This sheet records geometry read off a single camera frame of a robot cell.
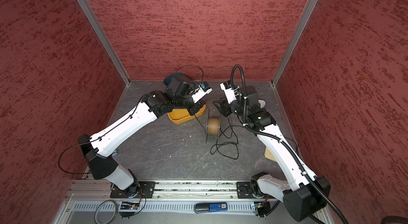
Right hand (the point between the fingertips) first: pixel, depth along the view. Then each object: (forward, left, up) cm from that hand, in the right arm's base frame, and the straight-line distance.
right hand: (216, 103), depth 73 cm
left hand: (0, +6, 0) cm, 6 cm away
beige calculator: (-15, -29, -28) cm, 43 cm away
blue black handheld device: (-38, +4, -24) cm, 45 cm away
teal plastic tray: (+39, +33, -21) cm, 55 cm away
